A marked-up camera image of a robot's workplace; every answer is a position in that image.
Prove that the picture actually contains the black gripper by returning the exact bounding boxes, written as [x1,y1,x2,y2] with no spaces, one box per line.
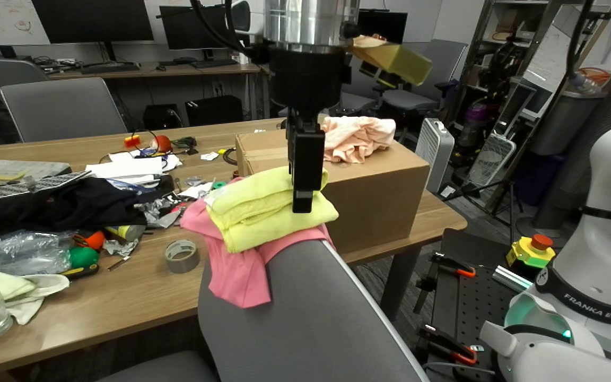
[269,41,349,214]

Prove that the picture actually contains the yellow fabric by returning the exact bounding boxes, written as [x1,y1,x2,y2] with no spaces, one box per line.
[207,164,341,254]

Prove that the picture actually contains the peach fabric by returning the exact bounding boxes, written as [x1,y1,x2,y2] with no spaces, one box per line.
[316,115,400,164]

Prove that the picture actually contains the pink fabric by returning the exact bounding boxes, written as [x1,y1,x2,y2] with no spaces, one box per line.
[178,196,334,311]

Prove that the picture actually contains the brown cardboard box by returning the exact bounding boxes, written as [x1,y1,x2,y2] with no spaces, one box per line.
[233,124,434,249]

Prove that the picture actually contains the grey black-backed office chair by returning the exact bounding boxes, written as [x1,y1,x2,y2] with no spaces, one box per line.
[95,238,430,382]

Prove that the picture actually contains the black bag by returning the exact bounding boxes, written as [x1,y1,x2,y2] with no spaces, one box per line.
[185,92,247,126]
[140,102,185,131]

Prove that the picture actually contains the dark green small item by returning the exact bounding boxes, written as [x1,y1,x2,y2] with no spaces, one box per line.
[175,134,202,157]

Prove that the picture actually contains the white space heater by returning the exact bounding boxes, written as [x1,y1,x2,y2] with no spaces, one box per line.
[415,115,459,194]

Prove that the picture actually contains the dark table leg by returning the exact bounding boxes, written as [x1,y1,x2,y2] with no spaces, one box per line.
[377,245,425,324]

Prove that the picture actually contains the grey tape roll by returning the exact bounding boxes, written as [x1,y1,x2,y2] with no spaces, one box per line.
[162,236,202,275]

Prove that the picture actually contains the crumpled foil wrapper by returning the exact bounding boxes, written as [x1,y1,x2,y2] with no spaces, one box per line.
[143,196,185,229]

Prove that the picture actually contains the wooden desk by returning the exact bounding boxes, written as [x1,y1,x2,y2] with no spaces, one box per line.
[50,60,269,123]

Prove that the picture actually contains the small red item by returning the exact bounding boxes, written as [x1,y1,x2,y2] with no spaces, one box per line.
[122,131,144,153]

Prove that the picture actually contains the white papers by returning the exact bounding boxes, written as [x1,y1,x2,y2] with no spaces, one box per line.
[83,149,185,191]

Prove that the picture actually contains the medium black monitor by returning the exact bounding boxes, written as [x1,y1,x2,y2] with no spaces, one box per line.
[158,4,235,60]

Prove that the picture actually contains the white grid panel device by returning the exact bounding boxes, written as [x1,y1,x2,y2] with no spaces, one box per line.
[465,128,519,189]

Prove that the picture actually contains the black keyboard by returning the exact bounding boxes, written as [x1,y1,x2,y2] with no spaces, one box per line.
[78,59,144,74]

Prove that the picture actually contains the green orange toy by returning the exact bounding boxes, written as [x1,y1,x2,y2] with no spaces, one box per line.
[65,229,109,279]

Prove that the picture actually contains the yellow red emergency stop button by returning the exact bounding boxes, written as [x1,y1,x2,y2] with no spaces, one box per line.
[505,230,559,272]

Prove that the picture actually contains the black cloth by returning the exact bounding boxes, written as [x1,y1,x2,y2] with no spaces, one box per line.
[0,173,175,245]

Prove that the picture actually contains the grey cylindrical bin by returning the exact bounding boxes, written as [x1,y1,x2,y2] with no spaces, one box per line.
[526,86,591,157]

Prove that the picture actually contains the large black monitor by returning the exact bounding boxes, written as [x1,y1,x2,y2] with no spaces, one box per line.
[31,0,158,60]

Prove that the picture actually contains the grey cloth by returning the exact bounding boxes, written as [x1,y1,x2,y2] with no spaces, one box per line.
[0,157,73,187]

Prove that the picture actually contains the clear plastic bag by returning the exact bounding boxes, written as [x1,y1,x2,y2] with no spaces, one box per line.
[0,229,78,278]

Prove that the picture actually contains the pale yellow cloth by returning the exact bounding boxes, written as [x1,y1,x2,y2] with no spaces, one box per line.
[0,249,73,328]

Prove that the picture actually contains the whiteboard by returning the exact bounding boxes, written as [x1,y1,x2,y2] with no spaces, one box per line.
[0,0,53,49]

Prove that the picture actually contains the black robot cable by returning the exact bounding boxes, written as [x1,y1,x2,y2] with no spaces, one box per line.
[190,0,281,63]

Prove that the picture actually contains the orange handled clamp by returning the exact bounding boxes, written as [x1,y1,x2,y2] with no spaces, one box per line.
[418,323,484,369]
[428,249,480,281]

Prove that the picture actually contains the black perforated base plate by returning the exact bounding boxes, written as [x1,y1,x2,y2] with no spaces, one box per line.
[418,229,534,382]

